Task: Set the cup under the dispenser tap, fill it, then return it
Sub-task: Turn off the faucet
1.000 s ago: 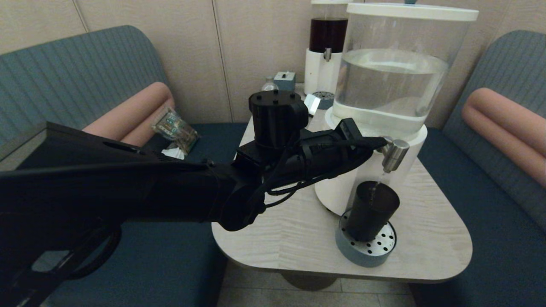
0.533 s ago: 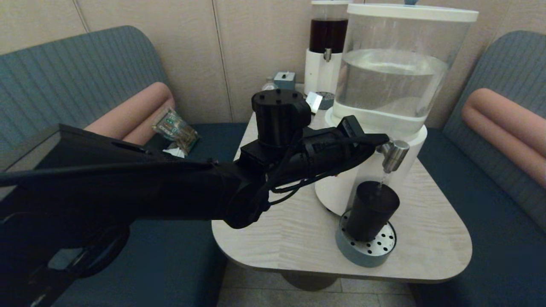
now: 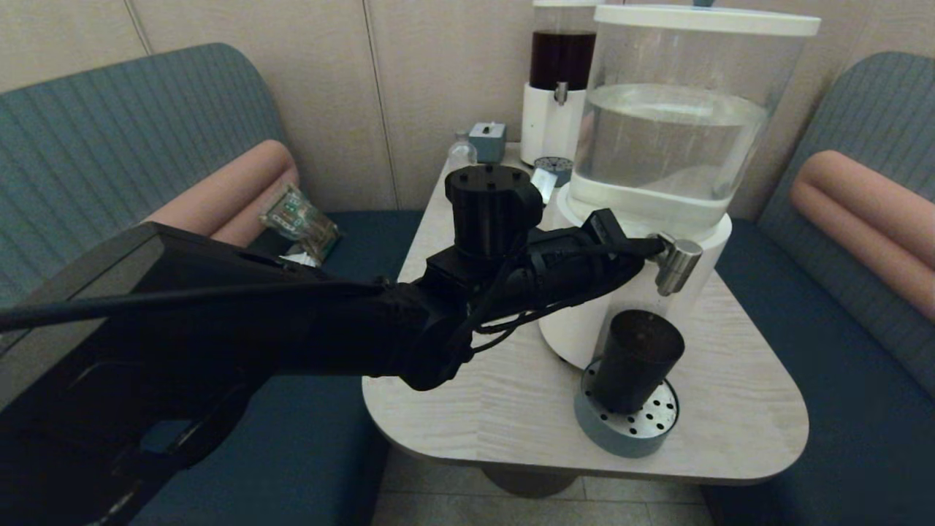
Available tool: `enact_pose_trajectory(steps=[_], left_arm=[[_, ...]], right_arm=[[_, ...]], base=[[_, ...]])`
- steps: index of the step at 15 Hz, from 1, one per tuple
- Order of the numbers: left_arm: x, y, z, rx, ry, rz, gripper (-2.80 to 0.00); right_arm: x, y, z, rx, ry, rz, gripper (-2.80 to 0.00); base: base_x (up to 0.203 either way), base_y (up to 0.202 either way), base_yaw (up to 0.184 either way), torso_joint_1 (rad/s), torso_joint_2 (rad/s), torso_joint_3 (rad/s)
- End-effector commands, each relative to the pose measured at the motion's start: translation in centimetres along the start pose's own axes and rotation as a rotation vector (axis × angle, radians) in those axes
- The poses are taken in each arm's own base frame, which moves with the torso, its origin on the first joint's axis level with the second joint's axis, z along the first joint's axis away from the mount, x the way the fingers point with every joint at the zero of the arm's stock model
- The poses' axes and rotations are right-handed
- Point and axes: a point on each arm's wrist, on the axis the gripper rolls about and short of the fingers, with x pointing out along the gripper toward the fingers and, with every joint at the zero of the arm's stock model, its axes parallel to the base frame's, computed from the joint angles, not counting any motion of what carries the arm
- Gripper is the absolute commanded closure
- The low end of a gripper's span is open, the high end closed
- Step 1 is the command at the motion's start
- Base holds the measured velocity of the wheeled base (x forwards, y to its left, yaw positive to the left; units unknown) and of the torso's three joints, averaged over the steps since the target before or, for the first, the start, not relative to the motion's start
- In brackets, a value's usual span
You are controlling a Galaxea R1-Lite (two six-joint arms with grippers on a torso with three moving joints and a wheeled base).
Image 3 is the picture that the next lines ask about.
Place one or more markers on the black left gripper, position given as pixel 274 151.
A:
pixel 570 274

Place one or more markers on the silver metal dispenser tap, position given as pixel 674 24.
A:
pixel 683 263

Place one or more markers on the black plastic cup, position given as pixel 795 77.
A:
pixel 635 358

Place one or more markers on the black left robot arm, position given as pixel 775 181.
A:
pixel 182 343

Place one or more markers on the small blue drip tray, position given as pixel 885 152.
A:
pixel 562 166

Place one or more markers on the large clear water dispenser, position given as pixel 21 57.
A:
pixel 694 146

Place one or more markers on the small dark drink dispenser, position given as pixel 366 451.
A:
pixel 548 128

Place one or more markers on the small dark dispenser tap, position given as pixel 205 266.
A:
pixel 560 93

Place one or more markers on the small blue box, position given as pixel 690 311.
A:
pixel 487 143

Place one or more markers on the small clear plastic bottle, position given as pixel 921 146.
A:
pixel 460 153

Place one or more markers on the large blue perforated drip tray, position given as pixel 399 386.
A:
pixel 643 435

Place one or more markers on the teal upholstered empty bench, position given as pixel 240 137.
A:
pixel 876 117

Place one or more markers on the white paper napkins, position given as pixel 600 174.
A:
pixel 299 257

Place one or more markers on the green snack packet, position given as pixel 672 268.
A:
pixel 299 219

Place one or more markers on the pink bolster beside snack packet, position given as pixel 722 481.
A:
pixel 234 190

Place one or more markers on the teal bench with snack packet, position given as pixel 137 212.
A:
pixel 109 131

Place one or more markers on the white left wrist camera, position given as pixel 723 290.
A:
pixel 544 186

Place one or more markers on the dark table pedestal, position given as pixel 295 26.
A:
pixel 529 482

